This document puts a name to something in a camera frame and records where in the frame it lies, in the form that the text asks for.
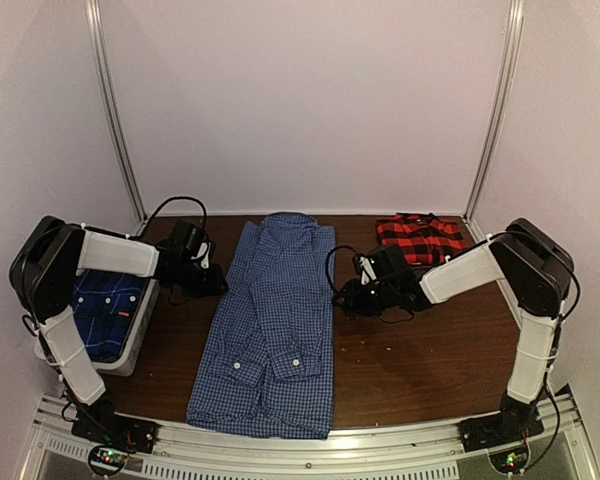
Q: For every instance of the right aluminium frame post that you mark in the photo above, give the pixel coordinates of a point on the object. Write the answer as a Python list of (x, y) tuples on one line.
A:
[(509, 60)]

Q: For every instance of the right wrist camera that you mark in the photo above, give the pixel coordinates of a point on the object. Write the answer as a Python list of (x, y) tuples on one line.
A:
[(363, 267)]

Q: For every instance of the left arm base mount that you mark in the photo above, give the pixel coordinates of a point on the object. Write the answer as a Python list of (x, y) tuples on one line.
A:
[(100, 423)]

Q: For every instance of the blue small-check long sleeve shirt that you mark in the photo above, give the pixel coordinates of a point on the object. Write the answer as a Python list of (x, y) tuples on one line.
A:
[(267, 369)]

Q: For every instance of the white plastic laundry basket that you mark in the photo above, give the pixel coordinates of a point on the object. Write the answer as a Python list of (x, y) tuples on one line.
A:
[(125, 365)]

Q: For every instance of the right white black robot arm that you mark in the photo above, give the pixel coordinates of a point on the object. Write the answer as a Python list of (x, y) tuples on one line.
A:
[(538, 271)]

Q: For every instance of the dark blue plaid shirt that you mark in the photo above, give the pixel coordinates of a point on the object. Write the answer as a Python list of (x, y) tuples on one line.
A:
[(104, 304)]

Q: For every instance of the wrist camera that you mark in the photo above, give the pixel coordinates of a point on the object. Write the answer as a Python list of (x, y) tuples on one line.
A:
[(204, 253), (363, 267)]

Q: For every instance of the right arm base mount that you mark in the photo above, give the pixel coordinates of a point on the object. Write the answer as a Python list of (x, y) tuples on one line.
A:
[(513, 422)]

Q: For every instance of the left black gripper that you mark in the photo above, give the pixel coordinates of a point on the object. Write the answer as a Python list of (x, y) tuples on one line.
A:
[(214, 284)]

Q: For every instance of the left aluminium frame post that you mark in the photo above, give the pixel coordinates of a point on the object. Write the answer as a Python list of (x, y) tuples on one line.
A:
[(112, 115)]

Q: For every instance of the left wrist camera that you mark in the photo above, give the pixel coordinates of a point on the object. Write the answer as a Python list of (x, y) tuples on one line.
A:
[(204, 253)]

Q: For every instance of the red black plaid shirt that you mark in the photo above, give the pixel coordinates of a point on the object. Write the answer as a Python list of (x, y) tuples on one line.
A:
[(424, 239)]

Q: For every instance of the aluminium frame post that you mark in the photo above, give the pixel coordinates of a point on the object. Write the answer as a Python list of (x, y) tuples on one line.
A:
[(112, 115), (509, 60)]

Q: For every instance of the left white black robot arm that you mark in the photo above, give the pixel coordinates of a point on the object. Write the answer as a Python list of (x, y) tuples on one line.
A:
[(43, 276)]

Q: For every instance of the front aluminium frame rail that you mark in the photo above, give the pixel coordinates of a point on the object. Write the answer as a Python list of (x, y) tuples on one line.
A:
[(430, 450)]

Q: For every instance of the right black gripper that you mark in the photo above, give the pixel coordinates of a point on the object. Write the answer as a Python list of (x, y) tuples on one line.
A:
[(353, 301)]

